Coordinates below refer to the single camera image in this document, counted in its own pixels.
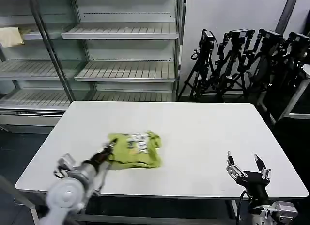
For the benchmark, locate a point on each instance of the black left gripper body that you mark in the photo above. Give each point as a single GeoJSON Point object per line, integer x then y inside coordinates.
{"type": "Point", "coordinates": [101, 157]}

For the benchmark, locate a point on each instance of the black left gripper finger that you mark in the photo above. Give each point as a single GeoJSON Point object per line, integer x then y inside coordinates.
{"type": "Point", "coordinates": [107, 145]}
{"type": "Point", "coordinates": [113, 143]}

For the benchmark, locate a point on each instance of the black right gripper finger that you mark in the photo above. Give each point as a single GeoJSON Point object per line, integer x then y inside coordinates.
{"type": "Point", "coordinates": [233, 168]}
{"type": "Point", "coordinates": [262, 166]}

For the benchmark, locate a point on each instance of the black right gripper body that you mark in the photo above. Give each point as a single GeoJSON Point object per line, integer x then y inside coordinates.
{"type": "Point", "coordinates": [254, 183]}

